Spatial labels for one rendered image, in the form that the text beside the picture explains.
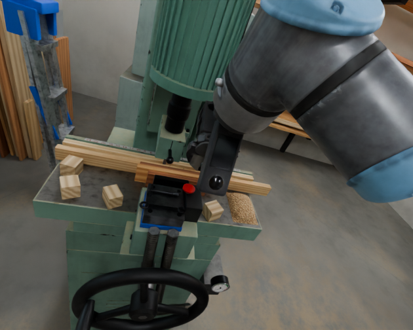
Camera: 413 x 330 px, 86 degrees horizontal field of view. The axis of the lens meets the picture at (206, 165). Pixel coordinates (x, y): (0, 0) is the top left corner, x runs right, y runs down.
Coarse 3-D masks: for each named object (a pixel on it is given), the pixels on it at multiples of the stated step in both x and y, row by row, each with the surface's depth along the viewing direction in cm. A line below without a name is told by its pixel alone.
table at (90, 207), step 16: (80, 176) 60; (96, 176) 62; (112, 176) 64; (128, 176) 66; (48, 192) 53; (96, 192) 58; (128, 192) 61; (240, 192) 77; (48, 208) 52; (64, 208) 53; (80, 208) 53; (96, 208) 54; (112, 208) 56; (128, 208) 57; (224, 208) 69; (112, 224) 58; (128, 224) 57; (208, 224) 62; (224, 224) 64; (240, 224) 66; (128, 240) 54; (128, 256) 51; (192, 256) 56
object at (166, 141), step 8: (160, 128) 62; (184, 128) 65; (160, 136) 57; (168, 136) 58; (176, 136) 60; (184, 136) 61; (160, 144) 58; (168, 144) 58; (176, 144) 59; (184, 144) 59; (160, 152) 60; (176, 152) 60; (176, 160) 62
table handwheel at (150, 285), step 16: (112, 272) 41; (128, 272) 40; (144, 272) 41; (160, 272) 41; (176, 272) 43; (80, 288) 42; (96, 288) 40; (144, 288) 43; (192, 288) 44; (80, 304) 43; (128, 304) 50; (144, 304) 47; (160, 304) 51; (192, 304) 55; (96, 320) 50; (112, 320) 54; (128, 320) 56; (144, 320) 48; (160, 320) 57; (176, 320) 56
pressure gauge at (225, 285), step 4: (216, 276) 74; (220, 276) 74; (224, 276) 74; (212, 280) 74; (216, 280) 73; (220, 280) 72; (224, 280) 73; (228, 280) 75; (212, 284) 73; (216, 284) 72; (220, 284) 72; (224, 284) 73; (228, 284) 73; (212, 288) 74; (216, 288) 74; (224, 288) 74; (228, 288) 74
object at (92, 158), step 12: (60, 156) 62; (84, 156) 63; (96, 156) 63; (108, 156) 64; (120, 156) 66; (120, 168) 66; (132, 168) 67; (240, 180) 76; (252, 192) 79; (264, 192) 80
